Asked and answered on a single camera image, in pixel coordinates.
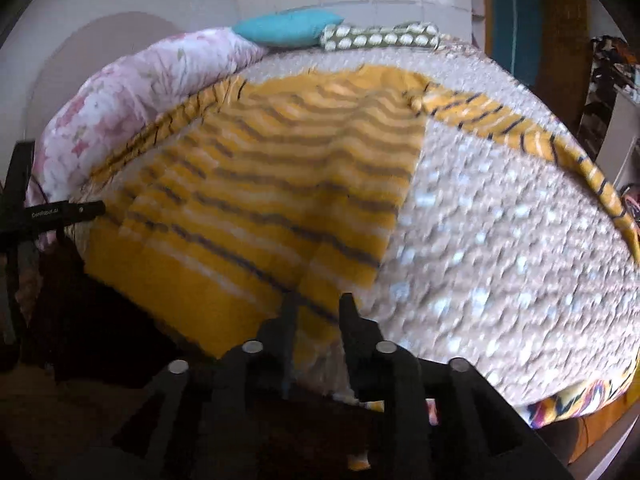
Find teal pillow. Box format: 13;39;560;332
232;9;344;49

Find geometric patterned fleece blanket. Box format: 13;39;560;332
349;358;640;430

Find green white patterned pillow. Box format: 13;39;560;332
319;22;440;52

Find brown wooden door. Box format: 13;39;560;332
485;0;591;132

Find beige white-dotted bedspread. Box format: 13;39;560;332
232;49;639;405

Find yellow striped knit sweater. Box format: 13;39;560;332
84;65;639;365

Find pink floral quilt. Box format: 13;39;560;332
25;27;268;206

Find cluttered side shelf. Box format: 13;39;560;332
577;35;639;219

